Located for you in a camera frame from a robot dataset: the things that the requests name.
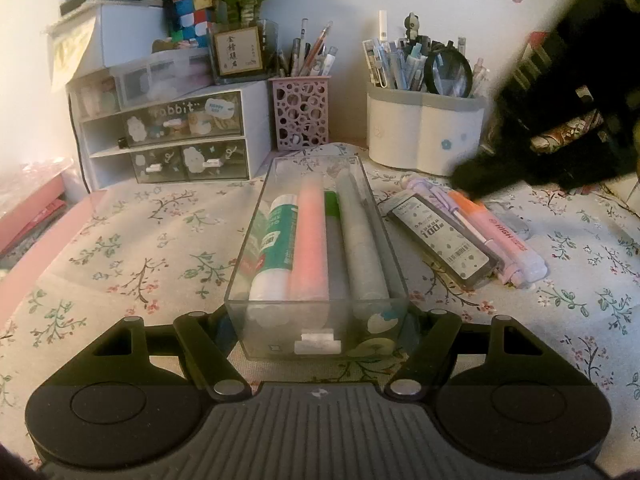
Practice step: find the bunch of pens and pencils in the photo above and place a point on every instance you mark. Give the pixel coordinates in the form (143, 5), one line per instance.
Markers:
(310, 52)

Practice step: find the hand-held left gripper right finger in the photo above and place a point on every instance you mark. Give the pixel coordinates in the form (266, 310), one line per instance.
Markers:
(430, 340)

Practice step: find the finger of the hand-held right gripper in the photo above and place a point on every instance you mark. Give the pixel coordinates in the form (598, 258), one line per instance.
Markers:
(480, 175)

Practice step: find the white flower-shaped pen holder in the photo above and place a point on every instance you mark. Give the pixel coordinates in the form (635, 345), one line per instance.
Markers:
(425, 135)

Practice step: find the clear plastic bag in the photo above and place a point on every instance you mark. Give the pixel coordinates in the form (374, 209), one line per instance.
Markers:
(25, 172)

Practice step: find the flat pink box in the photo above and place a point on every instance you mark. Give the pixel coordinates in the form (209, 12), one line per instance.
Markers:
(30, 210)

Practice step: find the illustrated book box set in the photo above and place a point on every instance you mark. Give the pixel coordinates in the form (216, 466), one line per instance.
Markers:
(565, 135)

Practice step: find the grey translucent marker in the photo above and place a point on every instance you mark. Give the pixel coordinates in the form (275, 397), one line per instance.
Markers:
(362, 255)

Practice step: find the black magnifying glass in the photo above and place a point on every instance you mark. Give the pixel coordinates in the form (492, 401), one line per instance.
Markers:
(448, 72)

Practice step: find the clear plastic organizer box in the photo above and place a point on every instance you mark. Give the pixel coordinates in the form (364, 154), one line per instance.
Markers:
(320, 330)

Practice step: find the pale yellow paper sheet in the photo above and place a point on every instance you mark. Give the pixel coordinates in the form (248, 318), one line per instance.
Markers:
(70, 50)

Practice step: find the floral tablecloth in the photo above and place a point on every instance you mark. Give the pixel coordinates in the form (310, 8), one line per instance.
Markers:
(150, 250)

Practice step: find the dark pencil lead refill case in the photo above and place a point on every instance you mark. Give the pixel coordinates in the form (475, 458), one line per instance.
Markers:
(450, 245)

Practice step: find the orange cap highlighter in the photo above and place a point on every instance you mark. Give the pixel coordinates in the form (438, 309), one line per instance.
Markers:
(505, 235)

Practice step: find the bamboo plant in glass vase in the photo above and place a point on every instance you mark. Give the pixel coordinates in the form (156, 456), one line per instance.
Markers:
(240, 45)

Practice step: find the white mini drawer cabinet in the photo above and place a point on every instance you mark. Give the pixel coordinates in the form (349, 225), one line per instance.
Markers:
(255, 120)

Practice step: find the purple highlighter pen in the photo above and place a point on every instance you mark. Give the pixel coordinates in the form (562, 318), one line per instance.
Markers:
(425, 187)

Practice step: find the pink desk mat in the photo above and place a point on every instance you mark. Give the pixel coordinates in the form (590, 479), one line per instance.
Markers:
(45, 250)

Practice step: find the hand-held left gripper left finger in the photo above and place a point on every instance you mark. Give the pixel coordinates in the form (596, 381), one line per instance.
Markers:
(200, 340)

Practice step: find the colourful rubik cube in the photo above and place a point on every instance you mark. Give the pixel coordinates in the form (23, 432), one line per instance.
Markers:
(192, 10)

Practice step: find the white storage box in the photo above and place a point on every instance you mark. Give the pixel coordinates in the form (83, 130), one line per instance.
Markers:
(132, 35)

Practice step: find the bunch of blue white pens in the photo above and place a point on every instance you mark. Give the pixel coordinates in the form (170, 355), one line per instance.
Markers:
(395, 65)

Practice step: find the white glue stick green label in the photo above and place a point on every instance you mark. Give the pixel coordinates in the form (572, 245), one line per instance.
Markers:
(275, 250)

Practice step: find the small clear drawer unit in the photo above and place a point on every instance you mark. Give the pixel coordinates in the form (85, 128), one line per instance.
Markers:
(160, 77)

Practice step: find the pink highlighter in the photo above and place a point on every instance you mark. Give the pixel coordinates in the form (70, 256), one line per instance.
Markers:
(310, 245)

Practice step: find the pink perforated pen holder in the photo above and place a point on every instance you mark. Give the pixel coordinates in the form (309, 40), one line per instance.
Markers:
(300, 115)

